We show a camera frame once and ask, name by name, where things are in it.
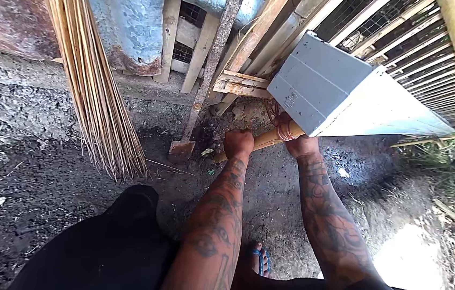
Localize person's right hand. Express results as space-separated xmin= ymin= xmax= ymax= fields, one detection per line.
xmin=274 ymin=112 xmax=320 ymax=160

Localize wooden slat fence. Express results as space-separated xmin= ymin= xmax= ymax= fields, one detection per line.
xmin=153 ymin=0 xmax=343 ymax=117

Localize person's legs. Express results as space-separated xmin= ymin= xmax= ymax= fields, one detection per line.
xmin=6 ymin=184 xmax=407 ymax=290

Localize brown stick broom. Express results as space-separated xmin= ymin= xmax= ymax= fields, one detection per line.
xmin=46 ymin=0 xmax=148 ymax=183

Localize blue corrugated metal sheet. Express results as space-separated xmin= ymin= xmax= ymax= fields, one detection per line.
xmin=89 ymin=0 xmax=165 ymax=77

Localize person's right forearm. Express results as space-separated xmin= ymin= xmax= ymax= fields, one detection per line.
xmin=297 ymin=152 xmax=384 ymax=290

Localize green grass and plants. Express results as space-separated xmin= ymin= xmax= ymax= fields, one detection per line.
xmin=397 ymin=126 xmax=455 ymax=194

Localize rusty long-handled metal scraper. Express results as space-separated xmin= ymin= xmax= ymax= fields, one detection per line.
xmin=169 ymin=0 xmax=244 ymax=163

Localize person's left hand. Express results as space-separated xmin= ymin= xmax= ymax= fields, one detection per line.
xmin=223 ymin=128 xmax=255 ymax=161

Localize person's left forearm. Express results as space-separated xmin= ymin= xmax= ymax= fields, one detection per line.
xmin=160 ymin=155 xmax=248 ymax=290

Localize splintered wooden slat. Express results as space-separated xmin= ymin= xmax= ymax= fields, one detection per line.
xmin=213 ymin=70 xmax=275 ymax=99

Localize rusty brown metal sheet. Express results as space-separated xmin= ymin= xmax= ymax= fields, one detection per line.
xmin=0 ymin=0 xmax=62 ymax=62

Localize grey dustpan with bamboo handle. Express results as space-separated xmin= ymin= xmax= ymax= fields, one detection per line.
xmin=214 ymin=30 xmax=455 ymax=164

